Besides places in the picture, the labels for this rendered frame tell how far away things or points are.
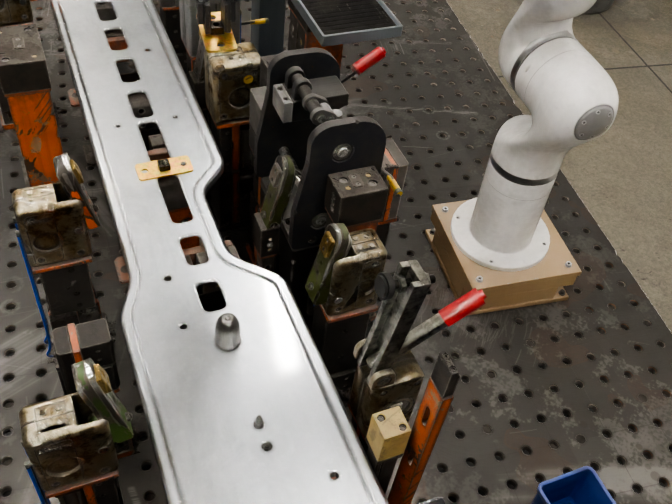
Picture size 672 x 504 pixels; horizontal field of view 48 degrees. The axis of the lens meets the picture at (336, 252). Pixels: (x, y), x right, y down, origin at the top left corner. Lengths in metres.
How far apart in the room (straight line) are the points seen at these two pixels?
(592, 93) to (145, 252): 0.67
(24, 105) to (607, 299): 1.15
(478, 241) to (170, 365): 0.70
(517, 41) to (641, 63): 2.59
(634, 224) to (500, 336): 1.53
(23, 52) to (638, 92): 2.74
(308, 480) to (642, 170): 2.46
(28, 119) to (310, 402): 0.80
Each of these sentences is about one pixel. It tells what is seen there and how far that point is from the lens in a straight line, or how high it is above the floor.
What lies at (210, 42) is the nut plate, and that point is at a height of 1.28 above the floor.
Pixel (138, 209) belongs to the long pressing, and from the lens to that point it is 1.13.
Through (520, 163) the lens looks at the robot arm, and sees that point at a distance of 1.28.
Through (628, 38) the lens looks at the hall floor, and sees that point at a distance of 3.97.
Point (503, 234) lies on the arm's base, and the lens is 1.39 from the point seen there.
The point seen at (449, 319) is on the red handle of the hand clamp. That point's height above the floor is 1.12.
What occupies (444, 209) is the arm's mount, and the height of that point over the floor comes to 0.79.
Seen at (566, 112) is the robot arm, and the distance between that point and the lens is 1.15.
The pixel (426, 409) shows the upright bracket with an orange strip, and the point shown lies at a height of 1.11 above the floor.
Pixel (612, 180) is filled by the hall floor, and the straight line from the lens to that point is 3.03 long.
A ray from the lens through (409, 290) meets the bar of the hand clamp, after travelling 0.77.
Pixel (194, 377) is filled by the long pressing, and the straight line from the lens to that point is 0.94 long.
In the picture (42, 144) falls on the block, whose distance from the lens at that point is 1.50.
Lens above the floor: 1.78
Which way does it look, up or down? 47 degrees down
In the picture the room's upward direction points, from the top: 8 degrees clockwise
